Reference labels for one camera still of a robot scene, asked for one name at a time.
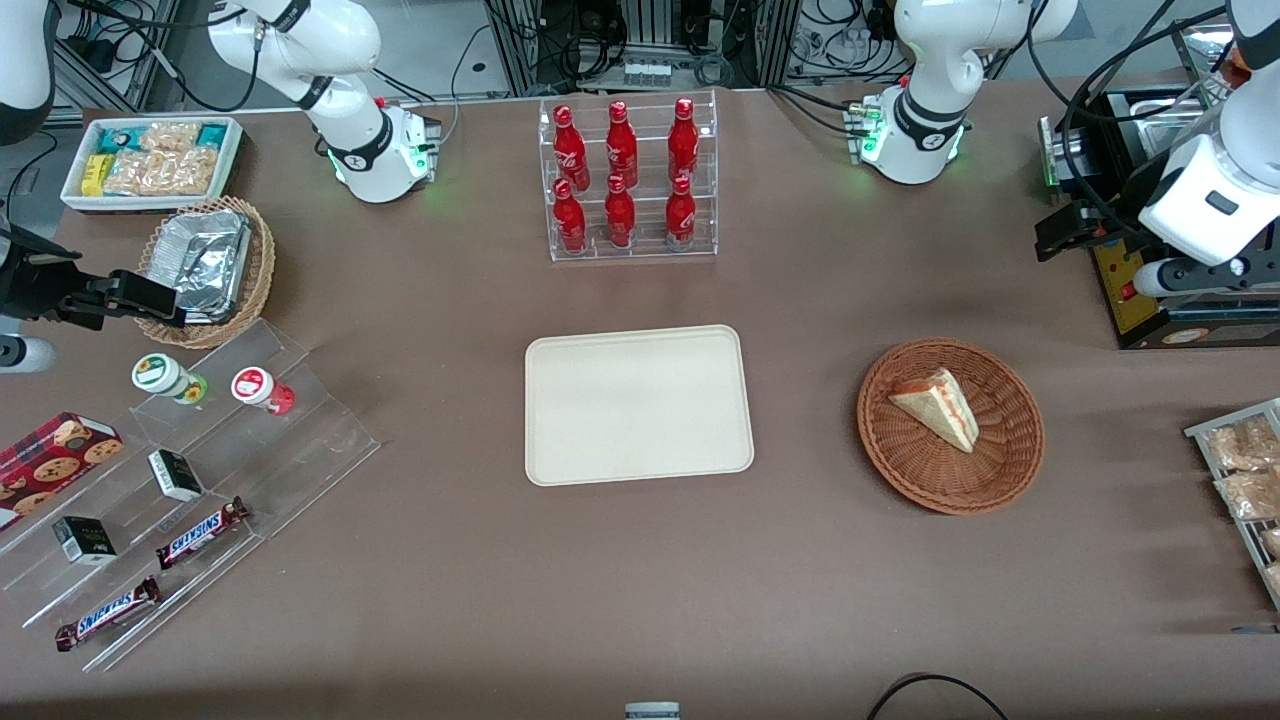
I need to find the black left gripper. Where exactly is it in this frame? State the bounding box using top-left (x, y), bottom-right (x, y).
top-left (1035, 162), bottom-right (1167, 263)

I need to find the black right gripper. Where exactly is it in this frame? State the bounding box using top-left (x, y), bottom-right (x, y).
top-left (0, 233), bottom-right (188, 331)

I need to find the triangular sandwich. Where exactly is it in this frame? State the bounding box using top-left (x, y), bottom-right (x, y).
top-left (888, 368), bottom-right (981, 454)

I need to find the light wicker basket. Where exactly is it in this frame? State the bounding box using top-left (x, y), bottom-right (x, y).
top-left (135, 195), bottom-right (277, 350)

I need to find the brown wicker basket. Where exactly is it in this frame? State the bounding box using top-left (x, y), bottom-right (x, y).
top-left (857, 338), bottom-right (1046, 516)

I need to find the beige plastic tray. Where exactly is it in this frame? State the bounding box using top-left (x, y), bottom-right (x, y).
top-left (525, 325), bottom-right (755, 487)

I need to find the aluminium foil container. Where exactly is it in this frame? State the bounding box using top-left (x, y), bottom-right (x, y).
top-left (150, 209), bottom-right (252, 323)

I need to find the green cup white lid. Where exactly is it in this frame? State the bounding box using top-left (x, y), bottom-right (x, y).
top-left (131, 353), bottom-right (209, 405)

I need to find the grey metal box green light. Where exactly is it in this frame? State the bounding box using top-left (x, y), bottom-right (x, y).
top-left (1038, 115), bottom-right (1091, 191)

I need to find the black food warmer machine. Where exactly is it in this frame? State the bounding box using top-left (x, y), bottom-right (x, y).
top-left (1085, 15), bottom-right (1280, 350)

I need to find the large clear cracker bag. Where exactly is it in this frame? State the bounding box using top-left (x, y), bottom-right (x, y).
top-left (104, 148), bottom-right (219, 198)

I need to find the red cup white lid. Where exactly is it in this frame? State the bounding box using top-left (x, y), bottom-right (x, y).
top-left (231, 367), bottom-right (297, 417)

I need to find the steel food pan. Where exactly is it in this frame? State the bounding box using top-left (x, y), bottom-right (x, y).
top-left (1130, 95), bottom-right (1219, 151)

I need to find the white snack bin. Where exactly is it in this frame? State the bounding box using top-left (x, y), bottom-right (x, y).
top-left (60, 115), bottom-right (246, 214)

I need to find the small clear cracker bag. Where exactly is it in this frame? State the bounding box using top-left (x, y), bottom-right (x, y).
top-left (140, 121), bottom-right (201, 153)

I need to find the small black box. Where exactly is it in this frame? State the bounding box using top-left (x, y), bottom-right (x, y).
top-left (52, 515), bottom-right (119, 567)
top-left (147, 449), bottom-right (205, 502)

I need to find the red cookie box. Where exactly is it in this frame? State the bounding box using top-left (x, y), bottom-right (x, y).
top-left (0, 411), bottom-right (125, 532)

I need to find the clear acrylic step display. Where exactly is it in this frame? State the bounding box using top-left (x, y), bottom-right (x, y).
top-left (0, 319), bottom-right (382, 673)

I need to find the snickers bar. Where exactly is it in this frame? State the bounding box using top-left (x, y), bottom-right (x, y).
top-left (54, 575), bottom-right (162, 652)
top-left (155, 496), bottom-right (250, 571)

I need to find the red cola bottle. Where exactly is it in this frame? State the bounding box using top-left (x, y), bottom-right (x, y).
top-left (553, 105), bottom-right (591, 191)
top-left (668, 97), bottom-right (699, 181)
top-left (604, 174), bottom-right (636, 249)
top-left (665, 175), bottom-right (697, 251)
top-left (553, 178), bottom-right (588, 253)
top-left (606, 100), bottom-right (639, 188)

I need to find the clear acrylic bottle rack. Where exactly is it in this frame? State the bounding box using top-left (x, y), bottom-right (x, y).
top-left (538, 90), bottom-right (719, 263)

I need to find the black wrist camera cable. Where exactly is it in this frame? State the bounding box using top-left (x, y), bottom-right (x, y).
top-left (1025, 0), bottom-right (1233, 236)

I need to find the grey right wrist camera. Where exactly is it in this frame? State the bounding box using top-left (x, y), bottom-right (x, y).
top-left (0, 337), bottom-right (57, 374)

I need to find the grey wire tray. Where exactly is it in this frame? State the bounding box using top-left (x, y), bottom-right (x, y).
top-left (1185, 398), bottom-right (1280, 611)

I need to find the aluminium frame rack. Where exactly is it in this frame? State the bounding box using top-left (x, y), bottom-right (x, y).
top-left (485, 0), bottom-right (803, 93)

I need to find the black cable loop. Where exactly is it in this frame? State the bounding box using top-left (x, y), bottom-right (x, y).
top-left (865, 673), bottom-right (1011, 720)

